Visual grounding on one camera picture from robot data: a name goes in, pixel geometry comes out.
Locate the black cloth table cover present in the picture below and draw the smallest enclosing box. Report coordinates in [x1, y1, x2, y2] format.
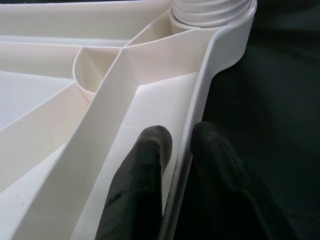
[174, 0, 320, 240]

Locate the white plastic table leg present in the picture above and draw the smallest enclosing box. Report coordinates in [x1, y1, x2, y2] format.
[171, 0, 253, 28]

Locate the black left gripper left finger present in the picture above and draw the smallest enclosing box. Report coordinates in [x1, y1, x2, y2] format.
[96, 124, 174, 240]

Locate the white plastic children table top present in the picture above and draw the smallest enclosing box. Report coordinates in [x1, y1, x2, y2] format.
[0, 0, 258, 240]

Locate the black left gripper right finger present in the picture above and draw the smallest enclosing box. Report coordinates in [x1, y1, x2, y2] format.
[190, 121, 298, 240]

